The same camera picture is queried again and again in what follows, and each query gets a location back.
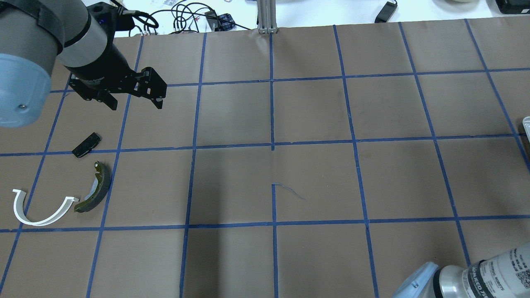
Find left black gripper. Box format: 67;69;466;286
69;67;167;111

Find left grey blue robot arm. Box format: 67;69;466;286
0;0;167;127

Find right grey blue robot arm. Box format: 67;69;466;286
392;243;530;298

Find small black brake pad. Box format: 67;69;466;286
72;132;102;158

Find curved grey brake shoe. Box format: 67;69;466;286
74;161;112;213

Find black power adapter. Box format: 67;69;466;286
374;0;398;23

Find tangled black cables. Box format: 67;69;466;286
116;0;253;34

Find white curved plastic bracket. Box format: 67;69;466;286
12;189;79;227

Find aluminium profile post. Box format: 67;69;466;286
256;0;278;34

